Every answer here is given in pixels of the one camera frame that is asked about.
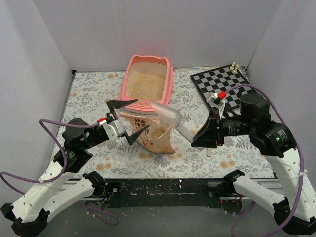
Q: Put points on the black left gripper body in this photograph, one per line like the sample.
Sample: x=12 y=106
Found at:
x=94 y=136

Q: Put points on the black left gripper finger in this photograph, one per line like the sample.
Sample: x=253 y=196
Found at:
x=134 y=136
x=117 y=104

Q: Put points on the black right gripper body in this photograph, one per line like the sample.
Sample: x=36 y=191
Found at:
x=217 y=131

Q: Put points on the pink cat litter bag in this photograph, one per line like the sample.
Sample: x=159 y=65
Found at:
x=156 y=138

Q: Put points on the clear plastic scoop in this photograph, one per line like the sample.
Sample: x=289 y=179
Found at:
x=173 y=118

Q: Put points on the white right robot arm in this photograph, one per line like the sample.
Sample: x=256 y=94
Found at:
x=294 y=210

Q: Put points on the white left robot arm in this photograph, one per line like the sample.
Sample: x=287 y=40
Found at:
x=31 y=213

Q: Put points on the pink cat litter box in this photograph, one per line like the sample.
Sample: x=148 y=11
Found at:
x=147 y=78

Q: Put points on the floral table mat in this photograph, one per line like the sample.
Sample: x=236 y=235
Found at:
x=117 y=159

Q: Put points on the white plastic bracket piece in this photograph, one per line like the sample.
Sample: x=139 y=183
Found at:
x=209 y=152

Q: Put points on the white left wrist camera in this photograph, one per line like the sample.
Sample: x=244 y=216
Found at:
x=114 y=129

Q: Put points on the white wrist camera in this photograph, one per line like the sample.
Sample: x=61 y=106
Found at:
x=218 y=100
x=114 y=129

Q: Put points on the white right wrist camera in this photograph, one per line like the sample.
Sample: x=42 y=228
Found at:
x=218 y=100

